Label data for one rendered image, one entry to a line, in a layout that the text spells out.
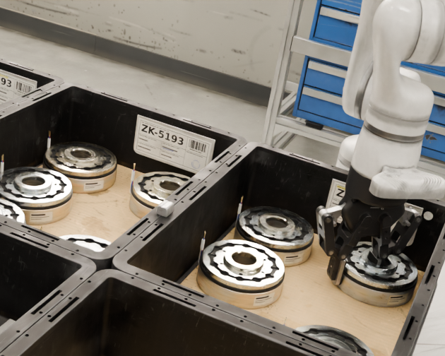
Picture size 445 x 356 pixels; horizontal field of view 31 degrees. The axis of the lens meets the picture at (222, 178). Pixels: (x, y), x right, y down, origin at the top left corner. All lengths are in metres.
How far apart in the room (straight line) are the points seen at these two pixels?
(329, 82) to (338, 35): 0.17
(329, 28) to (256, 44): 1.07
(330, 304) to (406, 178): 0.19
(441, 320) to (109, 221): 0.53
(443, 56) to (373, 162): 0.14
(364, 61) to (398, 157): 0.30
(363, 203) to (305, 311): 0.14
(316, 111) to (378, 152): 2.02
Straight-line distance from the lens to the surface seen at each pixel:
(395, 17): 0.89
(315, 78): 2.92
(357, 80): 1.22
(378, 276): 1.03
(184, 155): 1.18
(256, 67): 3.92
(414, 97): 0.92
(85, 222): 1.08
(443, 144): 2.89
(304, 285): 1.03
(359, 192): 0.96
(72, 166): 1.15
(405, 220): 1.03
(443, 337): 1.26
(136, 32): 4.14
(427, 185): 0.93
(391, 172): 0.93
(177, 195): 0.96
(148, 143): 1.20
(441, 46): 0.90
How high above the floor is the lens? 1.37
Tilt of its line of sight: 26 degrees down
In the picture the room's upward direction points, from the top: 10 degrees clockwise
